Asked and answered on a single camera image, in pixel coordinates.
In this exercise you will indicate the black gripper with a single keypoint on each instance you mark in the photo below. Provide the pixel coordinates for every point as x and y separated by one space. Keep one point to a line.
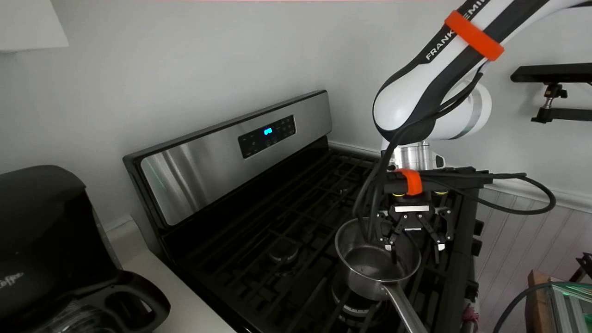
414 219

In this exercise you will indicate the small steel saucepan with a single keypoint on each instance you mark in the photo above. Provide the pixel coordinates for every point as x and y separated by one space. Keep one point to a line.
370 278

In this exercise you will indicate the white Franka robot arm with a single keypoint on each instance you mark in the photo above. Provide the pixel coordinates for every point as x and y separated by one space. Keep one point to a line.
431 93

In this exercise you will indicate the stainless steel gas stove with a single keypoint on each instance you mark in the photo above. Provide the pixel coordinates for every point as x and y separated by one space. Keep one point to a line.
203 160

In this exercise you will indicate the black coffee maker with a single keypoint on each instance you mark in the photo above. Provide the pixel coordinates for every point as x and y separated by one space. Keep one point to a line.
42 234

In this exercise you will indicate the black bracket with clamp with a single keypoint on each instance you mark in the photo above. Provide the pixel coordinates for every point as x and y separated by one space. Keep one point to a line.
555 73

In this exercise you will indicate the white wall cabinet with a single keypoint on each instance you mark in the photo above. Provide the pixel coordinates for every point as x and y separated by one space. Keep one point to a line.
29 21

